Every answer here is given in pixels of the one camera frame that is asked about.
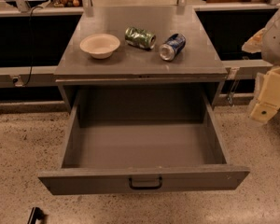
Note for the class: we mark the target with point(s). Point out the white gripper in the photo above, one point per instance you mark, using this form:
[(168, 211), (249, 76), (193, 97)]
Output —
[(277, 41)]

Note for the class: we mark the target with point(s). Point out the blue pepsi can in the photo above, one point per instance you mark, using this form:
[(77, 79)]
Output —
[(172, 47)]

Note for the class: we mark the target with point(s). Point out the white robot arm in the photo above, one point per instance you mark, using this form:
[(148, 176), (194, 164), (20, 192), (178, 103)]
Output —
[(270, 52)]

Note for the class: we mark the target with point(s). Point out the green soda can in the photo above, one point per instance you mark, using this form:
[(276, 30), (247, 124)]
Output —
[(140, 38)]

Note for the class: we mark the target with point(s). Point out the grey open top drawer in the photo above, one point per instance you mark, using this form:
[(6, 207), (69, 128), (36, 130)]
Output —
[(142, 132)]

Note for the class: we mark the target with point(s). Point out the grey metal cabinet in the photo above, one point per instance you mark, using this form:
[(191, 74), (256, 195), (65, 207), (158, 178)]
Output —
[(157, 45)]

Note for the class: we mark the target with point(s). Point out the white paper bowl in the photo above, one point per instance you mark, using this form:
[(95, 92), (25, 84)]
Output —
[(100, 46)]

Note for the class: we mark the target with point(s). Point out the black object on floor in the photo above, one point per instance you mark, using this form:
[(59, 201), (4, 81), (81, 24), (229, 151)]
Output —
[(35, 215)]

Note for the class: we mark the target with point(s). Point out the black drawer handle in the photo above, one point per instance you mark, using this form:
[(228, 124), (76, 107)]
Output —
[(145, 184)]

